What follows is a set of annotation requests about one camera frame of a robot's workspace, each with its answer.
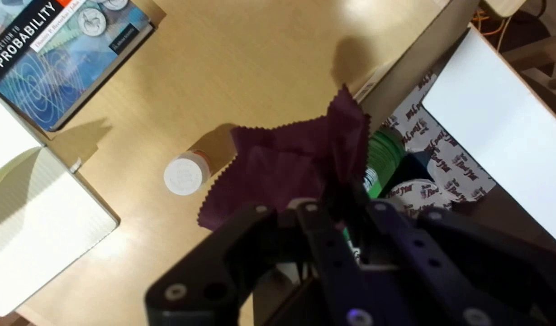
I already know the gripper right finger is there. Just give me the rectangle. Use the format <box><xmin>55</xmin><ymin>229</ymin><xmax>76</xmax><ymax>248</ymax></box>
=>
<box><xmin>350</xmin><ymin>181</ymin><xmax>556</xmax><ymax>326</ymax></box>

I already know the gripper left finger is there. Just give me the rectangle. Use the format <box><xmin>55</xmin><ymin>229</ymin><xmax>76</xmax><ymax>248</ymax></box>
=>
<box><xmin>144</xmin><ymin>180</ymin><xmax>365</xmax><ymax>326</ymax></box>

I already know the maroon cloth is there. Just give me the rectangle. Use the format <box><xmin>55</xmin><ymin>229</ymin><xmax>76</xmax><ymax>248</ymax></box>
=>
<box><xmin>197</xmin><ymin>84</ymin><xmax>371</xmax><ymax>231</ymax></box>

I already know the carton box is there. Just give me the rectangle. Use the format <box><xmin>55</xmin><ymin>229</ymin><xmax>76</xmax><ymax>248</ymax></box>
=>
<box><xmin>352</xmin><ymin>0</ymin><xmax>556</xmax><ymax>254</ymax></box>

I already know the white printed round tub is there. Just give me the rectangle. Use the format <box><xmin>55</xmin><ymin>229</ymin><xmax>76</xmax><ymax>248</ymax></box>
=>
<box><xmin>388</xmin><ymin>179</ymin><xmax>451</xmax><ymax>219</ymax></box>

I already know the pill bottle with white cap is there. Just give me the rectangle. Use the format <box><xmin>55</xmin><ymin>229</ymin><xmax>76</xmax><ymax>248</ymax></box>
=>
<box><xmin>164</xmin><ymin>149</ymin><xmax>213</xmax><ymax>197</ymax></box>

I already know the white printed wrapping paper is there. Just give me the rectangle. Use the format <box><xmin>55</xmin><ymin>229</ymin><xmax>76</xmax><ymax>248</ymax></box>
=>
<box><xmin>381</xmin><ymin>72</ymin><xmax>498</xmax><ymax>205</ymax></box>

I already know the dark blue packet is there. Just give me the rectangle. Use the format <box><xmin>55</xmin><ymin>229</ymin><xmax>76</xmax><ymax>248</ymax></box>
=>
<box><xmin>386</xmin><ymin>151</ymin><xmax>436</xmax><ymax>196</ymax></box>

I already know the green bottle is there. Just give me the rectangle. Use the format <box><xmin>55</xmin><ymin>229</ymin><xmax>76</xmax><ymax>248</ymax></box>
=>
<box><xmin>362</xmin><ymin>127</ymin><xmax>408</xmax><ymax>200</ymax></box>

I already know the white open notebook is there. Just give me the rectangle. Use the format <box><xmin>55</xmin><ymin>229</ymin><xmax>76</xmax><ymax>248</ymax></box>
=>
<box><xmin>0</xmin><ymin>88</ymin><xmax>121</xmax><ymax>317</ymax></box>

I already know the blue textbook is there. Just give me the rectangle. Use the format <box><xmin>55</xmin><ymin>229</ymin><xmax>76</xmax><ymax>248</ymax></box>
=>
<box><xmin>0</xmin><ymin>0</ymin><xmax>166</xmax><ymax>133</ymax></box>

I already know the orange cable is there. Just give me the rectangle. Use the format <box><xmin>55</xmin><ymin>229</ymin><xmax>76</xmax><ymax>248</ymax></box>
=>
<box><xmin>470</xmin><ymin>8</ymin><xmax>513</xmax><ymax>51</ymax></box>

